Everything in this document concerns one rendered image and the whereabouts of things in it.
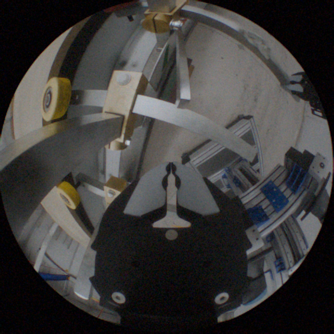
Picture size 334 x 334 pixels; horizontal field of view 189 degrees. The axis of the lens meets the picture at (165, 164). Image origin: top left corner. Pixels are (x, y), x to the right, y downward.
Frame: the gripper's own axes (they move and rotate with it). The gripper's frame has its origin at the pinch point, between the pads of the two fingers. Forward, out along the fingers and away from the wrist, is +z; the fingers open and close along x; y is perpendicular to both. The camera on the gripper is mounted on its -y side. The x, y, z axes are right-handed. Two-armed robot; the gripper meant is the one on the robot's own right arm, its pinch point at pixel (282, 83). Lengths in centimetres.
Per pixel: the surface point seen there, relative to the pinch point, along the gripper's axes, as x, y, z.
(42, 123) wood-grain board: -30, -50, -8
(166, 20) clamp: -7.8, -30.4, -3.6
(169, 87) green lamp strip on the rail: -17.7, -26.7, 12.4
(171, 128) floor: -39, -18, 83
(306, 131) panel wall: 104, 235, 65
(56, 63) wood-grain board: -17, -50, -6
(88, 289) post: -52, -31, -27
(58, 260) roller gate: -778, -453, -204
